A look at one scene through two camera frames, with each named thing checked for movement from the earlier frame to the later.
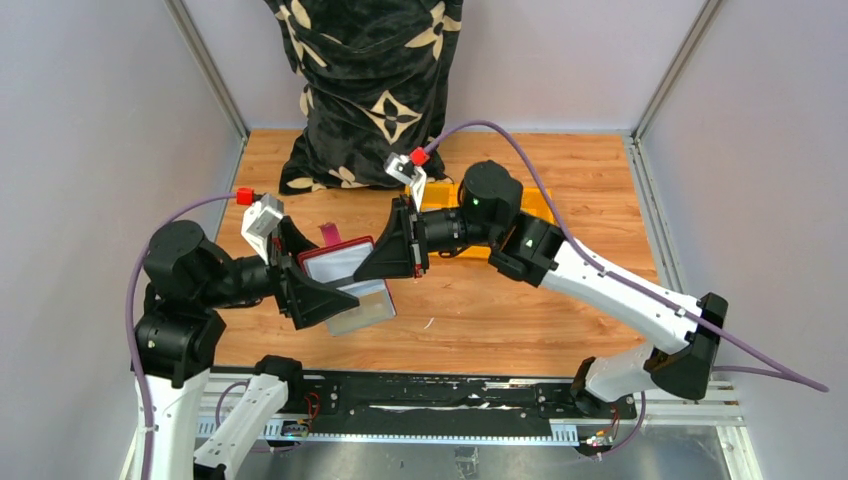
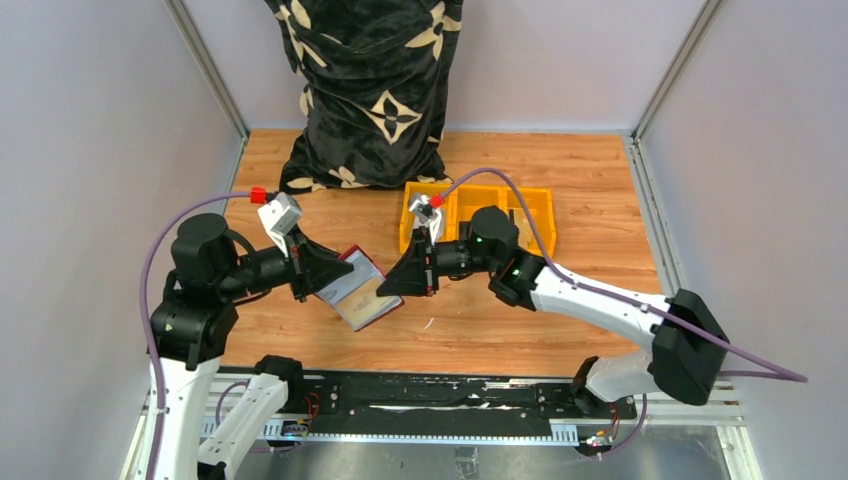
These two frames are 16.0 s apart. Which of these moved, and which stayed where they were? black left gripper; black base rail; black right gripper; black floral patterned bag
Moved: black right gripper; black left gripper
Stayed: black base rail; black floral patterned bag
